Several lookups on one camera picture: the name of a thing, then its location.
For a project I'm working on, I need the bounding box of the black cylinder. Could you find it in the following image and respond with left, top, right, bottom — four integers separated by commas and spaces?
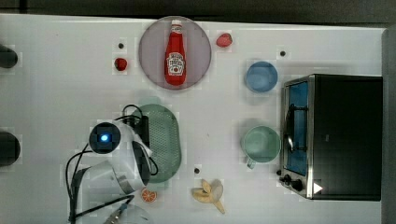
0, 45, 18, 68
0, 132, 21, 166

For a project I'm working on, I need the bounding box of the grey round plate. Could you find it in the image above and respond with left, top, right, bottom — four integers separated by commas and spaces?
138, 16, 212, 90

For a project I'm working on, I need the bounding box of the green plastic strainer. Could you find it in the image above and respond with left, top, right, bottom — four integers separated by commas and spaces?
140, 104, 181, 183

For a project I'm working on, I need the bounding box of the black toaster oven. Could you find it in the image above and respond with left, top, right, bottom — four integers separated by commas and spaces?
276, 74, 383, 202

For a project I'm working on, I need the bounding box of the black cylinder lower left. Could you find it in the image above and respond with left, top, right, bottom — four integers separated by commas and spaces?
0, 132, 21, 166

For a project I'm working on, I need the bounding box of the peeled banana toy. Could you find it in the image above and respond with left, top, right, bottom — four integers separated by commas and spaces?
191, 179, 225, 214

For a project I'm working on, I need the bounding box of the small red strawberry toy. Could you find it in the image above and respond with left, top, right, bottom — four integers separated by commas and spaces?
114, 58, 128, 71

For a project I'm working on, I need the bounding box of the black cylinder upper left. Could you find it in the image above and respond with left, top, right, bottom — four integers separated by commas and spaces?
0, 45, 18, 68

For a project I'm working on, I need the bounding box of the pink strawberry toy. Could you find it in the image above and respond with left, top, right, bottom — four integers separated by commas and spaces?
216, 33, 233, 48

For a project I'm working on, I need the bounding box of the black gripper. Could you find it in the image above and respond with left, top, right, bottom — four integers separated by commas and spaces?
133, 116, 149, 147

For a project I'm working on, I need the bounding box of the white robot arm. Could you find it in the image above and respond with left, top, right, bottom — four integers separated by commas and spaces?
69, 120, 152, 224

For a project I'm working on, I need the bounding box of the orange slice toy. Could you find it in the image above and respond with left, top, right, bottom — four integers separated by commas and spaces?
141, 188, 157, 203

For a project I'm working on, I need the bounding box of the red ketchup bottle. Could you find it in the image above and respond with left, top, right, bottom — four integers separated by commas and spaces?
164, 20, 187, 86

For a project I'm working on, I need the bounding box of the green plastic mug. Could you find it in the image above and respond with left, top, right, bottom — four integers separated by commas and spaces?
240, 126, 280, 169

